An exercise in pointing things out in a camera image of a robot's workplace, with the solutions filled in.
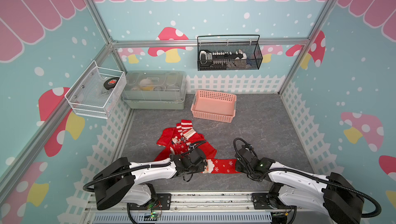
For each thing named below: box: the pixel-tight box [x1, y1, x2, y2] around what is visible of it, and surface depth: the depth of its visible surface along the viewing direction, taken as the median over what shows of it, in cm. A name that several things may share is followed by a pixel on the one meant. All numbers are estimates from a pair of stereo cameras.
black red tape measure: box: [103, 76, 121, 91], surface depth 80 cm
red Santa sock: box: [201, 158, 242, 174], surface depth 87 cm
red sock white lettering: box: [154, 127, 218, 162], surface depth 95 cm
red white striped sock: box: [176, 119, 197, 140], surface depth 101 cm
